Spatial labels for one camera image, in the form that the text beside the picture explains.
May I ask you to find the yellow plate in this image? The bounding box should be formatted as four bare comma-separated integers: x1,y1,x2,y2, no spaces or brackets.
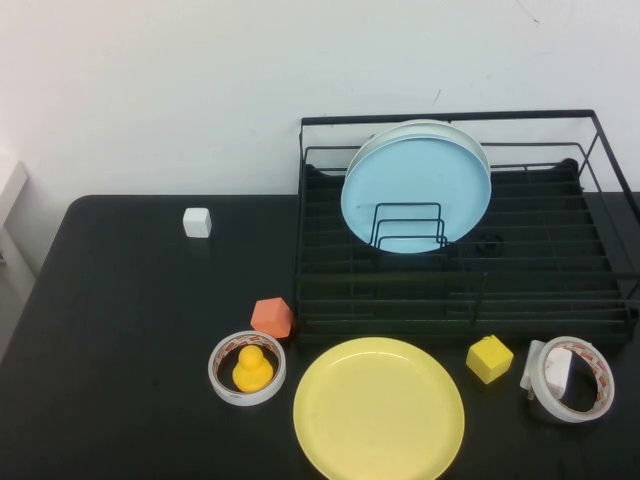
292,336,466,480

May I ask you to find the light blue plate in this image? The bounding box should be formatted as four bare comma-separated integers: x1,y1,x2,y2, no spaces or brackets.
340,133,494,257

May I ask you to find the white plate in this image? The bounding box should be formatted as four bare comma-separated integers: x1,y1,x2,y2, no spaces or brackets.
346,118,490,174

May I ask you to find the orange cube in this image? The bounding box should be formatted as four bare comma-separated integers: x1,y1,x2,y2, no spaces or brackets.
249,297,296,342

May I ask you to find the white cube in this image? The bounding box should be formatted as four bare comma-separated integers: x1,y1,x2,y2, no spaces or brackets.
182,207,213,240

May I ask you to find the yellow rubber duck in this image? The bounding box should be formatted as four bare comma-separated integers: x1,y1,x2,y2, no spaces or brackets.
231,345,275,393

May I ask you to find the black round drain fitting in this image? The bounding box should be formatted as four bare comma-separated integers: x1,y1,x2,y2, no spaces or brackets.
474,233,505,259

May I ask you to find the tape roll around duck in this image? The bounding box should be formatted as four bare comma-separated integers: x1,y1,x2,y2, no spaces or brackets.
207,329,288,407

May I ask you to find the yellow cube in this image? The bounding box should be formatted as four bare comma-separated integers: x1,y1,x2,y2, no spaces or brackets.
465,333,515,386

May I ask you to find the white power adapter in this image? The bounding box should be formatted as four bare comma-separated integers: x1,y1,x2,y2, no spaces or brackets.
519,339,574,402

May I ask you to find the tape roll around adapter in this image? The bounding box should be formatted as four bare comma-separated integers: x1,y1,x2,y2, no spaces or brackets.
529,335,615,424

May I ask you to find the white cabinet edge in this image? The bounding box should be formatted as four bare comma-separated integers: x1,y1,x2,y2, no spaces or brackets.
0,159,39,281

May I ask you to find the black wire dish rack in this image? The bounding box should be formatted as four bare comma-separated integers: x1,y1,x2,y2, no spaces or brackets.
291,108,640,347

